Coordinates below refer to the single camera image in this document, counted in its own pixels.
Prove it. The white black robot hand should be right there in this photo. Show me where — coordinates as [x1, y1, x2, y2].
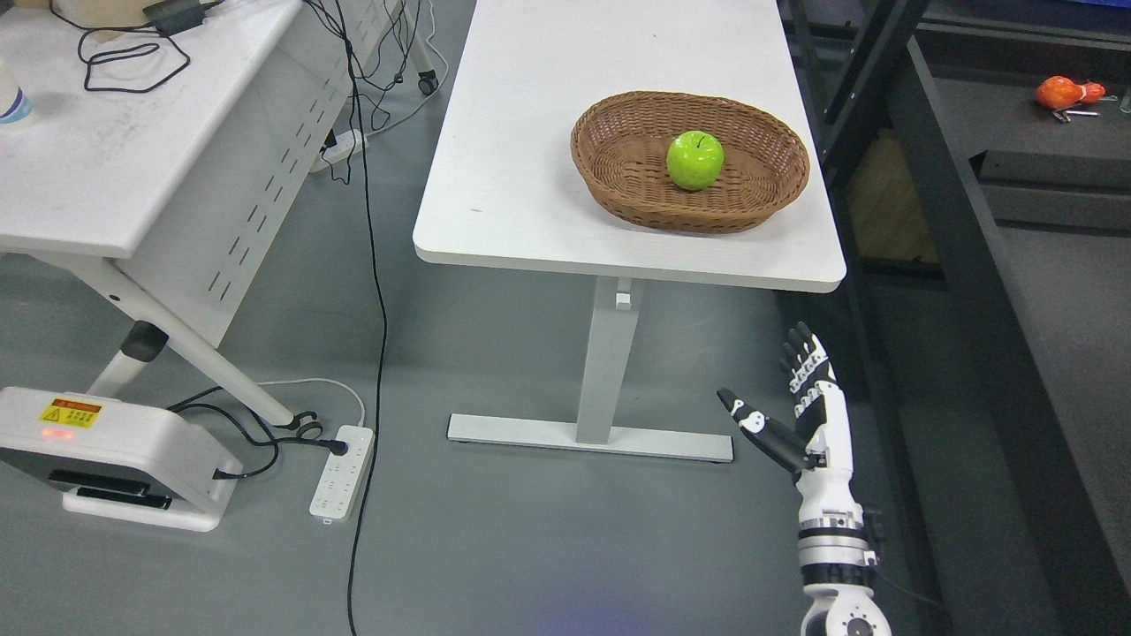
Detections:
[716, 323, 864, 530]

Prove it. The green apple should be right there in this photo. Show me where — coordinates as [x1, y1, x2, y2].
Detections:
[665, 130, 725, 192]

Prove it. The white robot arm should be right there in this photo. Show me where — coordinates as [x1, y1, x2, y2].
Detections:
[797, 525, 892, 635]

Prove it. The black metal shelf rack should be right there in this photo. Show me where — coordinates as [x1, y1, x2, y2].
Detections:
[779, 1, 1128, 635]

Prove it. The cardboard box under shelf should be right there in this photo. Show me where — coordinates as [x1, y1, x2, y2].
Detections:
[846, 128, 938, 264]

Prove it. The orange toy on shelf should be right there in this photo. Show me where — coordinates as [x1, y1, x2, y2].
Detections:
[1034, 75, 1107, 111]

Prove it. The brown wicker basket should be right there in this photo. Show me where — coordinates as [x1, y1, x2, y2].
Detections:
[570, 91, 809, 234]

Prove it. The white power strip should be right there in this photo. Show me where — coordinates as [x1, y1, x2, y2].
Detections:
[308, 129, 366, 174]
[308, 424, 375, 525]

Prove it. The white machine base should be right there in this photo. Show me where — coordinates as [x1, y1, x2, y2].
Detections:
[1, 387, 243, 532]

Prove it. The white folding side table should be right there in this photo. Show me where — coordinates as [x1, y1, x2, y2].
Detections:
[3, 1, 420, 427]

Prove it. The black power adapter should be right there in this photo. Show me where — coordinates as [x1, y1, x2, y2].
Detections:
[143, 0, 224, 37]

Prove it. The beige foam block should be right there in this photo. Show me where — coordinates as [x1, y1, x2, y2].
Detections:
[48, 0, 159, 44]

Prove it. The white table leg frame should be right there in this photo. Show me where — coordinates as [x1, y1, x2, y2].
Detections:
[447, 276, 732, 464]

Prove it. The long black hanging cable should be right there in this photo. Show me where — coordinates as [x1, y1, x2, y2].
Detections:
[305, 0, 390, 636]

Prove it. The looped black cable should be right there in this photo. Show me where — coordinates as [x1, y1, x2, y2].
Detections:
[78, 26, 192, 95]

